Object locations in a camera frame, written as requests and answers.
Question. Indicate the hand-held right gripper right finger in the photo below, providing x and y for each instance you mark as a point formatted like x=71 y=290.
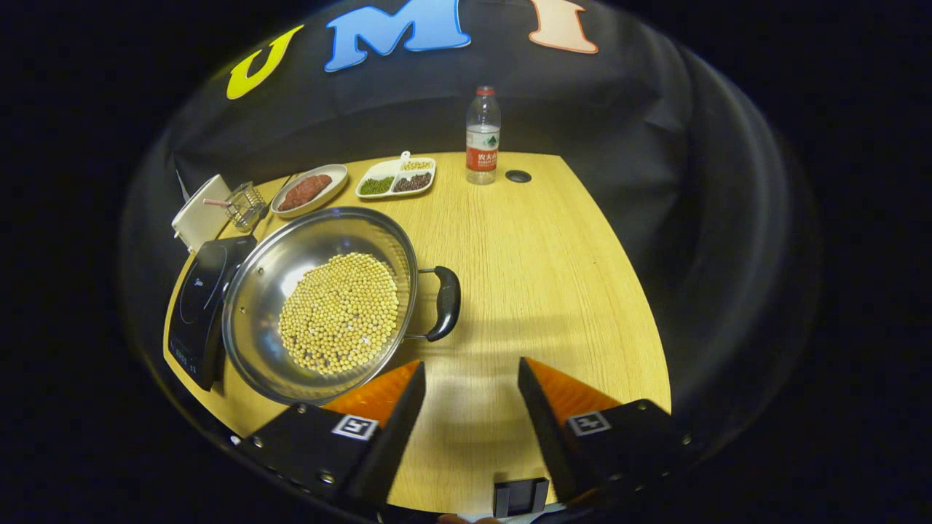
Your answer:
x=546 y=429

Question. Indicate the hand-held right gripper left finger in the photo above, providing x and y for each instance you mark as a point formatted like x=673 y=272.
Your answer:
x=397 y=437

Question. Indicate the black induction cooktop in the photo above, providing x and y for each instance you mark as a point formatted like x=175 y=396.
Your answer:
x=196 y=306

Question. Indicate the pile of yellow soybeans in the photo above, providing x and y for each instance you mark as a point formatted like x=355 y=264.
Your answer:
x=338 y=313

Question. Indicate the pile of green mung beans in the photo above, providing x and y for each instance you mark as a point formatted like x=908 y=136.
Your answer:
x=376 y=186

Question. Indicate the black table grommet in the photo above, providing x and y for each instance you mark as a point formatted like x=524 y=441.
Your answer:
x=518 y=176

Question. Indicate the pile of dark red beans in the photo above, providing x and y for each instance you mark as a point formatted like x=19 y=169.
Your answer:
x=413 y=182

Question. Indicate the red raw meat patty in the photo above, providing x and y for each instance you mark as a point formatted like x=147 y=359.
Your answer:
x=317 y=183
x=293 y=199

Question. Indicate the white divided dish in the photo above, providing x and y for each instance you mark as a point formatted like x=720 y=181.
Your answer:
x=378 y=170

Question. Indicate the white oval plate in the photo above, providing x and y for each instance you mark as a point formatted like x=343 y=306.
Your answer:
x=333 y=175

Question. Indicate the small heap of yellow beans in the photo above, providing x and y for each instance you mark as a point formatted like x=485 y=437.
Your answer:
x=416 y=166

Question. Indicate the clear plastic water bottle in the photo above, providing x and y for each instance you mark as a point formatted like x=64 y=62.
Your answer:
x=483 y=145

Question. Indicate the white toaster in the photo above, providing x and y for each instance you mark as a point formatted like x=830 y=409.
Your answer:
x=196 y=218

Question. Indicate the red striped straw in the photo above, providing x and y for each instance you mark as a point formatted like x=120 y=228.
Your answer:
x=215 y=202

